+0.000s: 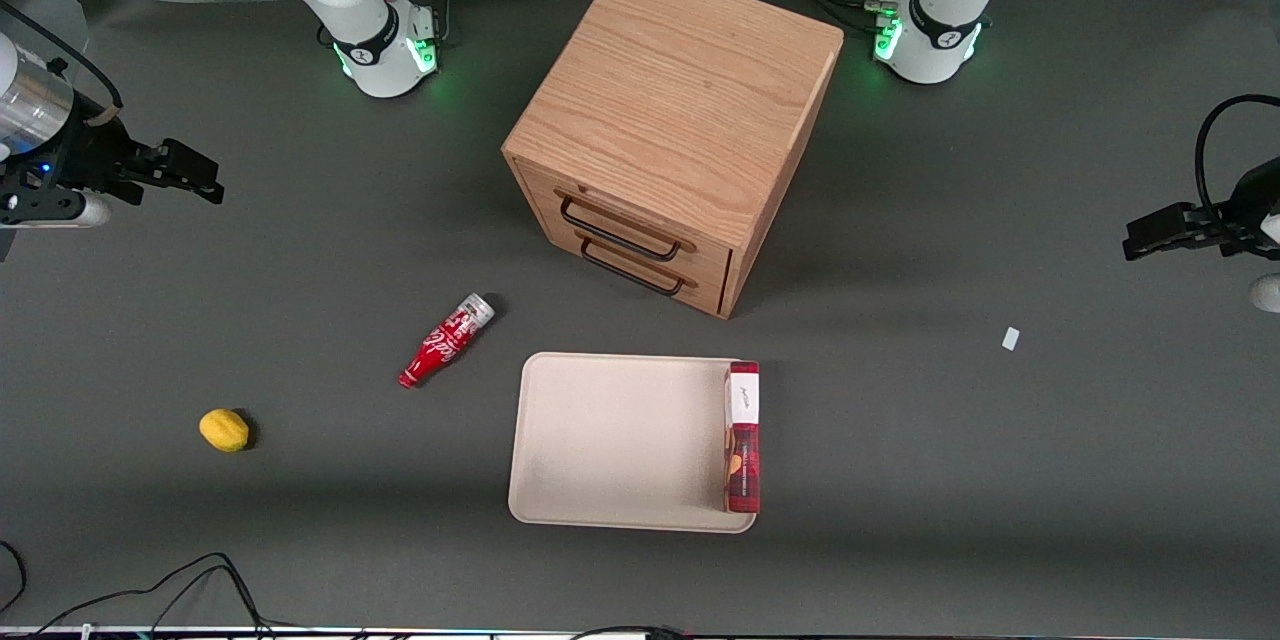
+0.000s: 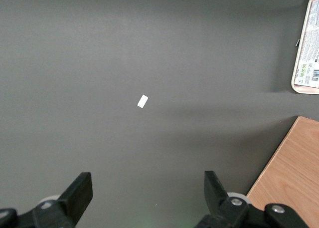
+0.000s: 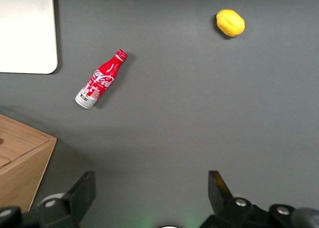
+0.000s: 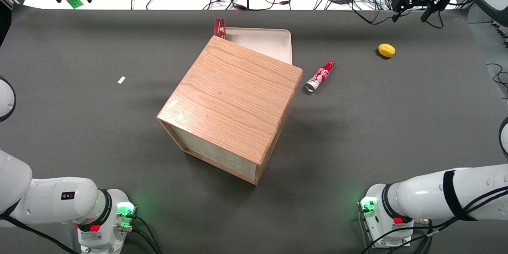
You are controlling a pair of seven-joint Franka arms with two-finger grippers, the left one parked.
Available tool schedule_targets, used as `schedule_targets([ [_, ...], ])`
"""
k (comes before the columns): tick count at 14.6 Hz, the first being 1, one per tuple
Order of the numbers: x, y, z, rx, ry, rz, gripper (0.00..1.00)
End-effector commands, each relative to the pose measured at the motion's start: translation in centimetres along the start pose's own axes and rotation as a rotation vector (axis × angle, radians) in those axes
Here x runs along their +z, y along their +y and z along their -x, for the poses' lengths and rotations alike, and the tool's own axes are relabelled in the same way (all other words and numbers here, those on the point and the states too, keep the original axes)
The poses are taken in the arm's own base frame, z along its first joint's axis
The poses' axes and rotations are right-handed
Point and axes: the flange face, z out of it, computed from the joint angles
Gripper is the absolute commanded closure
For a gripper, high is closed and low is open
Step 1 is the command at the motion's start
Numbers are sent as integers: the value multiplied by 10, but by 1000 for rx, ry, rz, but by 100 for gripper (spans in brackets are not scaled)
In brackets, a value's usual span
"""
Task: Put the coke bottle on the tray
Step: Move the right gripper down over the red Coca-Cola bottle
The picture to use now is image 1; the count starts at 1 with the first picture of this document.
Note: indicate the beige plastic tray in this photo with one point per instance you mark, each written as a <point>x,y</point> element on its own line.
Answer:
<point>620,440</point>

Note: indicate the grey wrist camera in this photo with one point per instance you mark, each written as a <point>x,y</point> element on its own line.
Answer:
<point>1268,293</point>
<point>70,212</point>

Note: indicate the yellow lemon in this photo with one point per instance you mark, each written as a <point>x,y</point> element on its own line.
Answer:
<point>224,430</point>

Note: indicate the red snack box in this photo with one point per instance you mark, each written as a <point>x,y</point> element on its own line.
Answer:
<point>742,460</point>

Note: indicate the wooden drawer front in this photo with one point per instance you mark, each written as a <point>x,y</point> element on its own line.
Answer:
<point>535,185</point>
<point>705,292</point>

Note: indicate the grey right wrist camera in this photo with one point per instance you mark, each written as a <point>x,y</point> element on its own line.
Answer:
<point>70,212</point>

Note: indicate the red coke bottle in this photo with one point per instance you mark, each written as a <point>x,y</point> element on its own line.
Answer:
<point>440,345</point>

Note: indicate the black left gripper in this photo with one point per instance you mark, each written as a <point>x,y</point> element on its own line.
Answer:
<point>1243,211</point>

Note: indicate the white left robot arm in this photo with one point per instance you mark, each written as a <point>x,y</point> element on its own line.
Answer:
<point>940,10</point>

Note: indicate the small white paper piece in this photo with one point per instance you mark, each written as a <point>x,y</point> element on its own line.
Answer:
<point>1011,338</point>

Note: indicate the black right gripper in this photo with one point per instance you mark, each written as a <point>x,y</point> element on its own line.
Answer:
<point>88,157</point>

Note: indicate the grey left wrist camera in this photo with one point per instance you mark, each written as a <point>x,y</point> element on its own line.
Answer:
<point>1268,293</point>

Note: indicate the wooden drawer cabinet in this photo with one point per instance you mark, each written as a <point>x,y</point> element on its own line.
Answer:
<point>680,90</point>

